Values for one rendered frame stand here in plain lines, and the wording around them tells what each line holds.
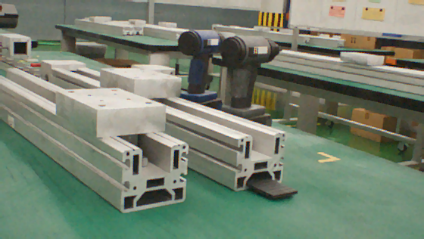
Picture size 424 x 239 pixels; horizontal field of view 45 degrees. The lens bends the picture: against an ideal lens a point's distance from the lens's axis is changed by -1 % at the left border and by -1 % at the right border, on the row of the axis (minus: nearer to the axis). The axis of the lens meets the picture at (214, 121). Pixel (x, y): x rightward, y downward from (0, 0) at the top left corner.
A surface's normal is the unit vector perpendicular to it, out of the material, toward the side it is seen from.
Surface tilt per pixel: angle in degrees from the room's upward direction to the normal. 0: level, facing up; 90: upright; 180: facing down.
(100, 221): 0
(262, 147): 90
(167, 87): 90
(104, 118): 90
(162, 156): 90
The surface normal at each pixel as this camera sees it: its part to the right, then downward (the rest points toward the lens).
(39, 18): 0.54, 0.22
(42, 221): 0.07, -0.98
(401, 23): -0.84, 0.05
